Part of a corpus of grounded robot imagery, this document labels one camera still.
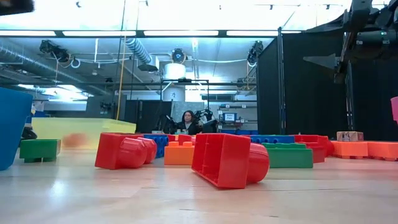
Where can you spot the pink plastic bin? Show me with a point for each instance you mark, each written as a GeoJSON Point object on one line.
{"type": "Point", "coordinates": [395, 109]}

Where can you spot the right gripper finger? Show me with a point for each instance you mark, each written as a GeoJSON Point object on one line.
{"type": "Point", "coordinates": [326, 61]}

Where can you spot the blue plastic brick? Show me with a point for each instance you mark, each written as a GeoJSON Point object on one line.
{"type": "Point", "coordinates": [160, 143]}
{"type": "Point", "coordinates": [273, 139]}

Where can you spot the black cabinet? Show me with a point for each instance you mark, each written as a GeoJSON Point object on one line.
{"type": "Point", "coordinates": [146, 115]}

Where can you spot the black partition curtain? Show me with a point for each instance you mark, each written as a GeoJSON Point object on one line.
{"type": "Point", "coordinates": [311, 93]}

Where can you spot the yellow translucent plastic bin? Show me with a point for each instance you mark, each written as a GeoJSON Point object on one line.
{"type": "Point", "coordinates": [93, 127]}

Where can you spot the grey ceiling pipe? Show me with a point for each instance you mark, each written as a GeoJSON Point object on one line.
{"type": "Point", "coordinates": [25, 60]}

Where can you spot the black hanging ceiling device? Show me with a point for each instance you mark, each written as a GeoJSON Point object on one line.
{"type": "Point", "coordinates": [255, 51]}
{"type": "Point", "coordinates": [53, 49]}
{"type": "Point", "coordinates": [178, 56]}

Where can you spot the black background robot arm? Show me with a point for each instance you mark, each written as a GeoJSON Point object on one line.
{"type": "Point", "coordinates": [166, 124]}
{"type": "Point", "coordinates": [203, 114]}

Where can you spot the green plastic brick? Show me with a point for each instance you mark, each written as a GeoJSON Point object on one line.
{"type": "Point", "coordinates": [289, 158]}
{"type": "Point", "coordinates": [38, 149]}

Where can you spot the person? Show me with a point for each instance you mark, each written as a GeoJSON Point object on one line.
{"type": "Point", "coordinates": [188, 126]}

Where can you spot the silver flexible duct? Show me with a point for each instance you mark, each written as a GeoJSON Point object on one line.
{"type": "Point", "coordinates": [138, 49]}

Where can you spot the red plastic brick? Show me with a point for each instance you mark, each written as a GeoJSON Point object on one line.
{"type": "Point", "coordinates": [317, 149]}
{"type": "Point", "coordinates": [109, 151]}
{"type": "Point", "coordinates": [230, 161]}
{"type": "Point", "coordinates": [185, 139]}

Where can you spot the blue white sign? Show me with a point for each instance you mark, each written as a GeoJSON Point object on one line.
{"type": "Point", "coordinates": [229, 117]}

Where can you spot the white cylinder lamp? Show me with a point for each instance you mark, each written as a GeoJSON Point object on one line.
{"type": "Point", "coordinates": [174, 71]}

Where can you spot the orange plastic brick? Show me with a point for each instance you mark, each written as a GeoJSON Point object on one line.
{"type": "Point", "coordinates": [178, 155]}
{"type": "Point", "coordinates": [349, 149]}
{"type": "Point", "coordinates": [384, 150]}

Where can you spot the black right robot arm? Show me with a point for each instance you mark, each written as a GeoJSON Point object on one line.
{"type": "Point", "coordinates": [379, 35]}

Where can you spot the blue plastic bin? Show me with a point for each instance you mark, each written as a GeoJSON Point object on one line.
{"type": "Point", "coordinates": [12, 130]}

